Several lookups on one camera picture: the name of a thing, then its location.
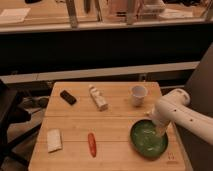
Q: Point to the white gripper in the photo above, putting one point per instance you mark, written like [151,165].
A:
[161,123]

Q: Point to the green ceramic bowl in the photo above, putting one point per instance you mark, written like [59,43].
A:
[145,141]

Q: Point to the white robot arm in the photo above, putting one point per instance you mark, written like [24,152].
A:
[172,107]

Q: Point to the white paper cup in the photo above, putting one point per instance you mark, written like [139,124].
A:
[138,93]

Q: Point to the red chili pepper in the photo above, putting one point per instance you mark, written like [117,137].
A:
[92,144]

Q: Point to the white tube bottle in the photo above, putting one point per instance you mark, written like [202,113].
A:
[98,98]

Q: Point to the black rectangular block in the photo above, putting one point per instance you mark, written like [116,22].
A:
[68,97]

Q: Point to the white folded cloth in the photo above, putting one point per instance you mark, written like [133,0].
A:
[54,141]

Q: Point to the black chair left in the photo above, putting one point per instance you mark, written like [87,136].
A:
[11,113]

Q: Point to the white paper sheet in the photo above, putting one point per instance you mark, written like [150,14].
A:
[9,16]

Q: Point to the metal post right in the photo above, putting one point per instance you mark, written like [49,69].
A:
[130,11]

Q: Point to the metal post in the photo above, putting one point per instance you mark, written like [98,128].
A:
[130,11]
[72,13]

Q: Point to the metal post left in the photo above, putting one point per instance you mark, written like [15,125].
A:
[72,13]

